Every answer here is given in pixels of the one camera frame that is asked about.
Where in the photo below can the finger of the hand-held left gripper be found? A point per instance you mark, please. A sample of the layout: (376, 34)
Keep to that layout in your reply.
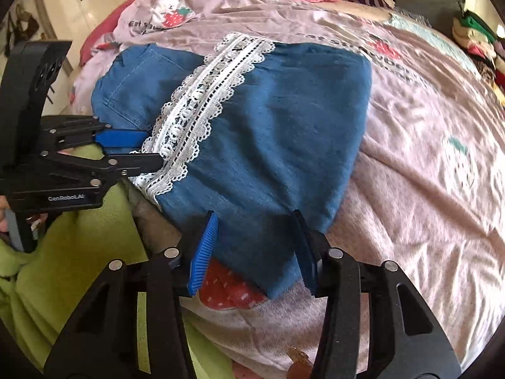
(122, 138)
(134, 162)

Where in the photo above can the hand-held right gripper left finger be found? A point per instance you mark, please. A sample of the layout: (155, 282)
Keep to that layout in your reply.
(205, 252)

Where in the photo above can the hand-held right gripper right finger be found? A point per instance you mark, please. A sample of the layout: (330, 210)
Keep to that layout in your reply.
(305, 252)

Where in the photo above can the blue denim skirt with lace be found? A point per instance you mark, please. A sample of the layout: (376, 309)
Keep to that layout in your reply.
(284, 146)

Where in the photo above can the person's right hand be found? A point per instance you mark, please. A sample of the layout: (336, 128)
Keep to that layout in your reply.
(300, 365)

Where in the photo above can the person's left hand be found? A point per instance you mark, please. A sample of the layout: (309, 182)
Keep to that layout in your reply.
(4, 221)

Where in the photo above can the cream wardrobe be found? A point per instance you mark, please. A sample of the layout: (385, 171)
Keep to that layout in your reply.
(71, 4)

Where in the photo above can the green fleece garment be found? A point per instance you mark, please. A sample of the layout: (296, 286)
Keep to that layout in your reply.
(79, 244)

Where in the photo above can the pink strawberry printed duvet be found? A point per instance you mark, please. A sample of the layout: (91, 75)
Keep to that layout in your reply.
(414, 205)

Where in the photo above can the beige bed sheet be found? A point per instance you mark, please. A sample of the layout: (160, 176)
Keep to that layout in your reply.
(355, 12)

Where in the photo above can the light blue lace cloth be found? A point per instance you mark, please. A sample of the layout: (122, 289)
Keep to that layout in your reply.
(434, 35)

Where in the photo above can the pile of folded clothes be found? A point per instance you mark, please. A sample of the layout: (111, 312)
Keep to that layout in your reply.
(477, 43)

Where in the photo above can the grey bed headboard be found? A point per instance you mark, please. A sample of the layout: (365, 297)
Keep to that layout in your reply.
(430, 4)

